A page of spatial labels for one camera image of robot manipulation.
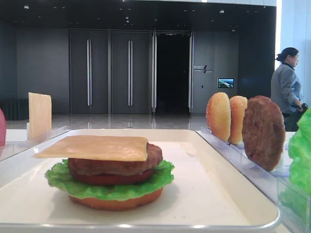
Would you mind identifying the bottom bun in burger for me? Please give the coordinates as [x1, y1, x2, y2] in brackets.
[69, 188, 163, 211]

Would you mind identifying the upright red tomato slice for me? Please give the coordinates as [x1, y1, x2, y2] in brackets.
[0, 109, 6, 147]

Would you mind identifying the sesame top bun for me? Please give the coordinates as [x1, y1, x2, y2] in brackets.
[206, 92, 231, 141]

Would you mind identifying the lettuce leaf in burger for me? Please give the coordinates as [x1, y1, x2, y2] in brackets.
[45, 159, 175, 201]

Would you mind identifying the flat cheese slice on burger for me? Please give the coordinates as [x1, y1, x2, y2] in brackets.
[34, 135, 148, 162]

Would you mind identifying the upright cheese slice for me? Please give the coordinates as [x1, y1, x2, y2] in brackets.
[28, 92, 52, 138]

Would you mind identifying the upright green lettuce leaf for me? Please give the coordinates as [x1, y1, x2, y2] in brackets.
[280, 109, 311, 220]

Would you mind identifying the tomato slice in burger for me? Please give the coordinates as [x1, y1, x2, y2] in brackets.
[71, 169, 155, 185]

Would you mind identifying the upright bun half right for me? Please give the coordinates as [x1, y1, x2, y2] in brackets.
[228, 96, 248, 145]

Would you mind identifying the upright brown meat patty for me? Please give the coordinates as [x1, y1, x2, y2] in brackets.
[242, 96, 286, 171]

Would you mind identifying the black double door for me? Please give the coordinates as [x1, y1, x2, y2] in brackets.
[111, 32, 149, 114]
[69, 30, 108, 114]

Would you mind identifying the black double door middle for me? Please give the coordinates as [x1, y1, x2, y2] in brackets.
[111, 32, 149, 114]

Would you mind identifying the black double door left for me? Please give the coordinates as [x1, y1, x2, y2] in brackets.
[69, 30, 108, 114]

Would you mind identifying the open dark doorway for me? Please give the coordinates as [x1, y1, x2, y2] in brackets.
[155, 33, 190, 115]

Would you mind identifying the person in grey jacket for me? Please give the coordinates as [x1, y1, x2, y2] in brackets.
[271, 47, 308, 132]

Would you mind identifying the small wall display screen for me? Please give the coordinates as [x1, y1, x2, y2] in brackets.
[217, 79, 234, 88]

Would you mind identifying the meat patty in burger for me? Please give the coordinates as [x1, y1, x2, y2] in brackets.
[68, 143, 163, 176]

